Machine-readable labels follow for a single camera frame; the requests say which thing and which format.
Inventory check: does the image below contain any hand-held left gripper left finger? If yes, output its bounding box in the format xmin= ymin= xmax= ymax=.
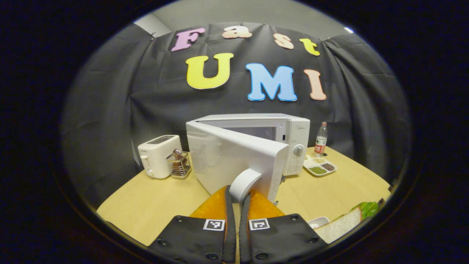
xmin=148 ymin=185 xmax=238 ymax=264

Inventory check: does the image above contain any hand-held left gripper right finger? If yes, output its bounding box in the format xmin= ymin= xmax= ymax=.
xmin=239 ymin=189 xmax=329 ymax=264

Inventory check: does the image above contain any white microwave oven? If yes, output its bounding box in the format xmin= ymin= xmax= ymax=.
xmin=186 ymin=113 xmax=311 ymax=204

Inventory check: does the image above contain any lettuce bread sandwich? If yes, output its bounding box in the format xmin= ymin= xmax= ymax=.
xmin=314 ymin=201 xmax=380 ymax=244

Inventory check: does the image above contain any white plate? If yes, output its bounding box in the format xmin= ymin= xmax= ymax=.
xmin=307 ymin=216 xmax=330 ymax=229

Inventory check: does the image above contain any white divided grain tray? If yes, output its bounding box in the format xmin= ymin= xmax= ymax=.
xmin=303 ymin=155 xmax=337 ymax=177

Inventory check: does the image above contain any white toaster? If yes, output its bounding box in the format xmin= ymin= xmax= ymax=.
xmin=138 ymin=135 xmax=182 ymax=179

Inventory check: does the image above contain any clear red label water bottle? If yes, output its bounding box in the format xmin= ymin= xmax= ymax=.
xmin=314 ymin=122 xmax=328 ymax=155

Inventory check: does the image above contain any black backdrop cloth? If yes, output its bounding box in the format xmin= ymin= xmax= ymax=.
xmin=62 ymin=23 xmax=411 ymax=210

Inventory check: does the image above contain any metal wire rack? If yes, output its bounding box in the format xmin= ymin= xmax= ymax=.
xmin=166 ymin=149 xmax=192 ymax=180

